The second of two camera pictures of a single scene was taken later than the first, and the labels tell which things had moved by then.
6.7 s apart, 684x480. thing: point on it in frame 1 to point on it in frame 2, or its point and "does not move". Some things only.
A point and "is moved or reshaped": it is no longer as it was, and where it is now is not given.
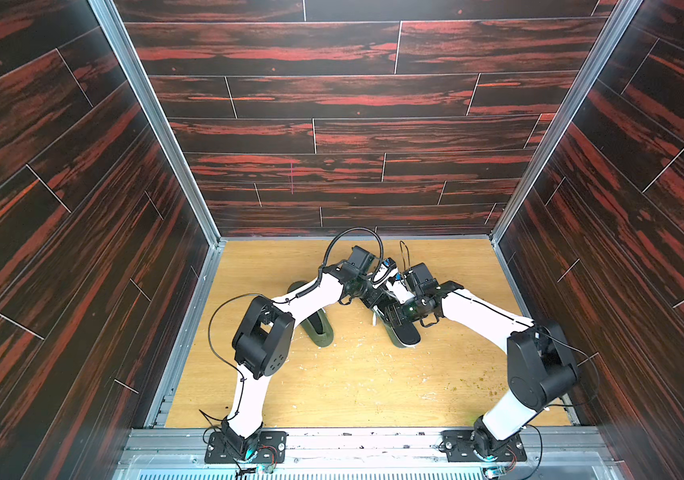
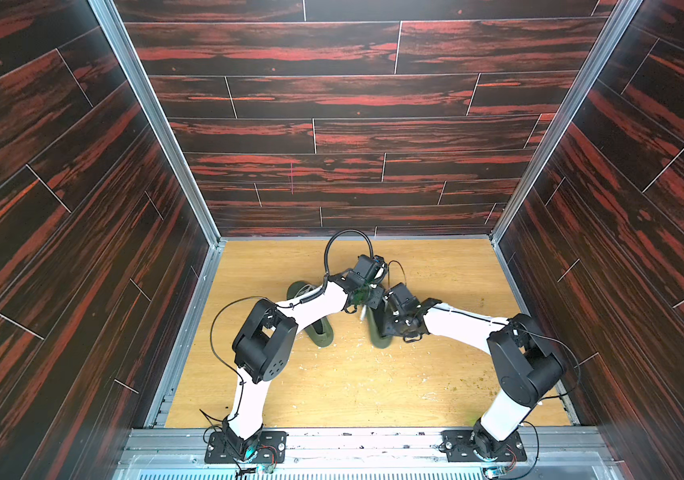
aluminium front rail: (369, 454) does not move
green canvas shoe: (318, 325) does not move
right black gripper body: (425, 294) to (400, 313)
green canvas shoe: (404, 335) is moved or reshaped
